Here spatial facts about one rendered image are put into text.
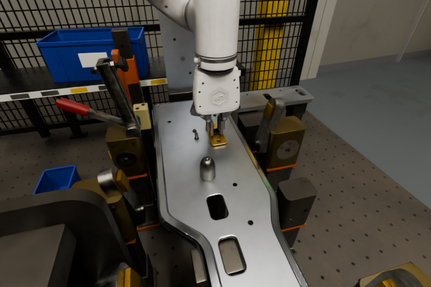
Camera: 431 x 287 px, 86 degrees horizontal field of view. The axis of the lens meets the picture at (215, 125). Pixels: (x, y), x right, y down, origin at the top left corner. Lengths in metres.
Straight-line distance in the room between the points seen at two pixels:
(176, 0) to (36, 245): 0.43
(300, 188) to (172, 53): 0.52
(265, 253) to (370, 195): 0.64
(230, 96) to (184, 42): 0.30
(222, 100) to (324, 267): 0.52
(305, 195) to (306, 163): 0.51
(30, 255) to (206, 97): 0.37
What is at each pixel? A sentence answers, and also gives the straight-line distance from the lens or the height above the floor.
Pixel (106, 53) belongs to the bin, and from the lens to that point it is 0.85.
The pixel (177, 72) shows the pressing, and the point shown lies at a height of 1.07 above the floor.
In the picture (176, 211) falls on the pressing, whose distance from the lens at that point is 0.45.
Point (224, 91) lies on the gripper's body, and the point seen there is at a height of 1.14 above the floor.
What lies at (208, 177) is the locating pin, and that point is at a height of 1.01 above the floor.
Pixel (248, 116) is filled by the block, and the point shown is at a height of 0.98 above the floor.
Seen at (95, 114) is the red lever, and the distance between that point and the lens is 0.53.
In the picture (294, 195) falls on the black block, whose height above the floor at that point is 0.99.
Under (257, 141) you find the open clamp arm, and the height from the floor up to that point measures 1.01.
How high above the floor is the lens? 1.37
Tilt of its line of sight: 36 degrees down
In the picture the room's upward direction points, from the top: straight up
